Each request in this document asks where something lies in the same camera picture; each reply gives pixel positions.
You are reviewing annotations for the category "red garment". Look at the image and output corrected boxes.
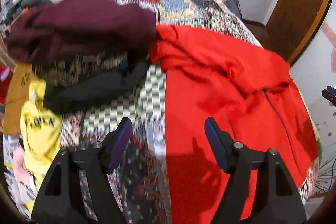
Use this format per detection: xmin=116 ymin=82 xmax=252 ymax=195
xmin=149 ymin=25 xmax=319 ymax=223

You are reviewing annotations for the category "yellow fleece garment with letters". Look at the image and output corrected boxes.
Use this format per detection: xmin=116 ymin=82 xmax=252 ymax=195
xmin=19 ymin=78 xmax=63 ymax=188

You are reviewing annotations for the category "patchwork patterned bedspread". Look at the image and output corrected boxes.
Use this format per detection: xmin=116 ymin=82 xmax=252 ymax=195
xmin=70 ymin=0 xmax=321 ymax=223

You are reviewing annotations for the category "brown wooden door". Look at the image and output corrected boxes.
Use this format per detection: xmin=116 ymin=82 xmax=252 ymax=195
xmin=243 ymin=0 xmax=332 ymax=65

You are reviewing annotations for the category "black garment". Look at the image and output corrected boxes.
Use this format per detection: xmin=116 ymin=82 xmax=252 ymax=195
xmin=43 ymin=59 xmax=149 ymax=115

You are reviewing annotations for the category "dark patterned garment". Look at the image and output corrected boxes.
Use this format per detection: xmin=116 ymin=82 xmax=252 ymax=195
xmin=32 ymin=52 xmax=127 ymax=87

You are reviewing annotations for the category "brown cardboard box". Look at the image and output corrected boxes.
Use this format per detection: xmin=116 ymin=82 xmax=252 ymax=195
xmin=3 ymin=63 xmax=39 ymax=135

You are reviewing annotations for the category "dark blue bag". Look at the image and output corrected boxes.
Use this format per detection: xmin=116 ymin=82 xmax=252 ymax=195
xmin=224 ymin=0 xmax=243 ymax=20

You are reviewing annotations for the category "maroon garment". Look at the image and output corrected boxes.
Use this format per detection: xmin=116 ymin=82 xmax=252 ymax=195
xmin=6 ymin=0 xmax=156 ymax=64

